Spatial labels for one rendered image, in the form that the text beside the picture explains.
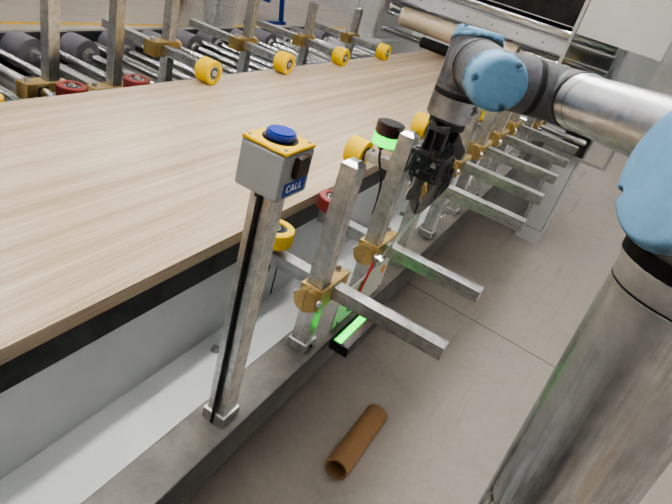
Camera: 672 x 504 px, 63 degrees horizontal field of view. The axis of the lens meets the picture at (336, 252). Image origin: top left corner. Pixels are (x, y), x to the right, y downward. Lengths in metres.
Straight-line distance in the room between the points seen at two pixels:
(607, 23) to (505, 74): 2.71
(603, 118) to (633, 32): 2.79
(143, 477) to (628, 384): 0.70
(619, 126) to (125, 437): 0.92
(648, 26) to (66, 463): 3.33
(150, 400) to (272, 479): 0.78
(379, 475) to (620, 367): 1.54
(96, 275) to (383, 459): 1.30
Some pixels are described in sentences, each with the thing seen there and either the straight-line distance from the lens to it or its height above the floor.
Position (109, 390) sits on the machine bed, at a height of 0.66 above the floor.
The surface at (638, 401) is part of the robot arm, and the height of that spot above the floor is 1.23.
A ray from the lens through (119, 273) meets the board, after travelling 0.97.
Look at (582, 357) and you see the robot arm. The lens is 0.49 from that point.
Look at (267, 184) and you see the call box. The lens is 0.70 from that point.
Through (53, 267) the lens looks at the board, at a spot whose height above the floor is 0.90.
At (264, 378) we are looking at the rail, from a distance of 1.10.
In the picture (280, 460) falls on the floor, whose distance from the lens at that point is 1.88.
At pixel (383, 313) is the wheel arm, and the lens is 1.09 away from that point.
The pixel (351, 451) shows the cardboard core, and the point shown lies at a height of 0.08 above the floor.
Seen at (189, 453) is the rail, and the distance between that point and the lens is 0.97.
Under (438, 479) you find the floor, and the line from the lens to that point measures 2.03.
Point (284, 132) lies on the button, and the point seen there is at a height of 1.23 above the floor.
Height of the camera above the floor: 1.47
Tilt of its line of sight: 30 degrees down
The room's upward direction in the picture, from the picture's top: 17 degrees clockwise
